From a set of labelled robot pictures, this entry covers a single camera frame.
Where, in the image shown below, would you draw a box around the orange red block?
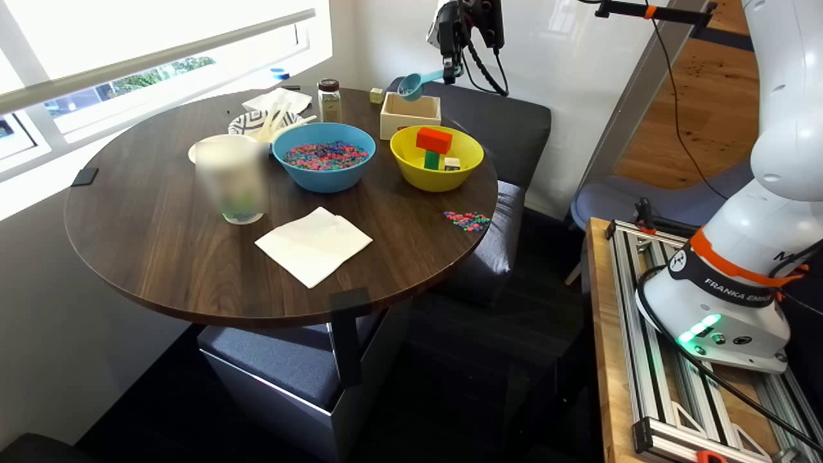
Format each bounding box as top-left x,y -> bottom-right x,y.
416,127 -> 452,154

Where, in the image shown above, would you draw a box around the green block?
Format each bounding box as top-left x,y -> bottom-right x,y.
425,153 -> 440,171

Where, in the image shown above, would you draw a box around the yellow plastic bowl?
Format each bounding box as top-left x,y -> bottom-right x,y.
388,127 -> 484,194

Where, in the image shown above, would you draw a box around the white wooden box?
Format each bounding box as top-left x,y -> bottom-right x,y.
380,93 -> 442,140

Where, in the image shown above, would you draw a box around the round wooden table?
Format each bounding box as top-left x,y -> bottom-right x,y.
65,93 -> 497,327

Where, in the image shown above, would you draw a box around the white paper napkin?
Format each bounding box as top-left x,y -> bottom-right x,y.
254,205 -> 371,289

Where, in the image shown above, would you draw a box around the dark grey ottoman seat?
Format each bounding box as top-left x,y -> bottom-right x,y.
197,303 -> 409,463

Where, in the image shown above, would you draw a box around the small glass jar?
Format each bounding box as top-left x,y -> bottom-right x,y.
316,81 -> 341,122

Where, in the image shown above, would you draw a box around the patterned paper cup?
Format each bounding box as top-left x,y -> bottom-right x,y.
188,135 -> 264,226

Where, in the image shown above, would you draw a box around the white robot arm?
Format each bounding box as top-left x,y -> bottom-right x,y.
636,0 -> 823,374

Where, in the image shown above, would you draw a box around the blue scoop spoon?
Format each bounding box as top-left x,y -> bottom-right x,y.
388,70 -> 442,100

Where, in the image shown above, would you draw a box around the black table edge clip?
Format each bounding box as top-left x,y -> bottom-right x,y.
71,167 -> 97,189

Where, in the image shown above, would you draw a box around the blue plastic bowl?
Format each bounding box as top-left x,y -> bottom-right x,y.
272,123 -> 376,194

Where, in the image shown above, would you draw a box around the spilled coloured beads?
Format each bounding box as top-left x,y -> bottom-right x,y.
445,212 -> 492,235

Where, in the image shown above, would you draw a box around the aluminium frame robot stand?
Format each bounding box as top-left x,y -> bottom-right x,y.
591,221 -> 821,463

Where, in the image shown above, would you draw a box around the black camera boom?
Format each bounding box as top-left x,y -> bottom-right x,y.
582,0 -> 715,29

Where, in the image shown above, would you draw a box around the coloured beads in bowl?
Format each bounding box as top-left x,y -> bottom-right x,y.
286,141 -> 364,173

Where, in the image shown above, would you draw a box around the white picture cube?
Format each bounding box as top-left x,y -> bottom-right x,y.
442,156 -> 461,171

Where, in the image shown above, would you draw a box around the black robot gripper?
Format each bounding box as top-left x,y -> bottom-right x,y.
431,0 -> 505,78

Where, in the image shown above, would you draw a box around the small green cube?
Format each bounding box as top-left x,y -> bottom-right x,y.
368,87 -> 385,106

